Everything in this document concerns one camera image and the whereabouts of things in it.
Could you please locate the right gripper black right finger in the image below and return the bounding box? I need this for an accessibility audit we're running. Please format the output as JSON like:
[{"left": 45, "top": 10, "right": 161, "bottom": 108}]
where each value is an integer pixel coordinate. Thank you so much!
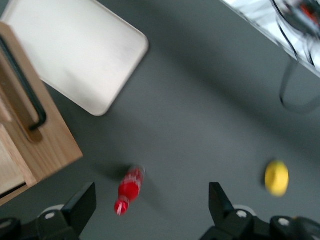
[{"left": 198, "top": 181, "right": 320, "bottom": 240}]

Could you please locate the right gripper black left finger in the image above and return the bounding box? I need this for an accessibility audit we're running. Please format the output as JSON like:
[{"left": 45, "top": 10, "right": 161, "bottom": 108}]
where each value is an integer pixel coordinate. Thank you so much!
[{"left": 0, "top": 181, "right": 98, "bottom": 240}]

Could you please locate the black metal drawer handle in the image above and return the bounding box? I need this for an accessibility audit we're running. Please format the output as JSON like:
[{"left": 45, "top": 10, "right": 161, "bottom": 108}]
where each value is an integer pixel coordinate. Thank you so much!
[{"left": 0, "top": 34, "right": 48, "bottom": 132}]

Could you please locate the wooden drawer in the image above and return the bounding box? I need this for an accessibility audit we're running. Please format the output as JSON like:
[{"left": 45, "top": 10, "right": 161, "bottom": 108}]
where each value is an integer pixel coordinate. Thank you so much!
[{"left": 0, "top": 56, "right": 45, "bottom": 186}]

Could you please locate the red plastic bottle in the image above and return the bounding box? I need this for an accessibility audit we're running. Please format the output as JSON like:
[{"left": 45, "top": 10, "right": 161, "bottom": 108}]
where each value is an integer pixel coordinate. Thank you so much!
[{"left": 113, "top": 163, "right": 147, "bottom": 217}]

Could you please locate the yellow lemon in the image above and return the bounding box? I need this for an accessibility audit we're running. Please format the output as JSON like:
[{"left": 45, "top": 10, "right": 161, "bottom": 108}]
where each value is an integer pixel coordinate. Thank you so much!
[{"left": 264, "top": 159, "right": 290, "bottom": 198}]

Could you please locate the white plastic tray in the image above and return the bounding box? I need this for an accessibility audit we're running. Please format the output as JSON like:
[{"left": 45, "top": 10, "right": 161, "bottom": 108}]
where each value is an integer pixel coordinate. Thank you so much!
[{"left": 0, "top": 0, "right": 150, "bottom": 117}]

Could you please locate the grey cable loop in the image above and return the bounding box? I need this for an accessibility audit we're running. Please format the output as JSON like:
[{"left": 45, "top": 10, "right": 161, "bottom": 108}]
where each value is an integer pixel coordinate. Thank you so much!
[{"left": 278, "top": 58, "right": 320, "bottom": 115}]

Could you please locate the black cable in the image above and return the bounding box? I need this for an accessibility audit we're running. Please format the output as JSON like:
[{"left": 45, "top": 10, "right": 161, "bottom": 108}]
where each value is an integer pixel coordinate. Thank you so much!
[{"left": 269, "top": 0, "right": 320, "bottom": 66}]

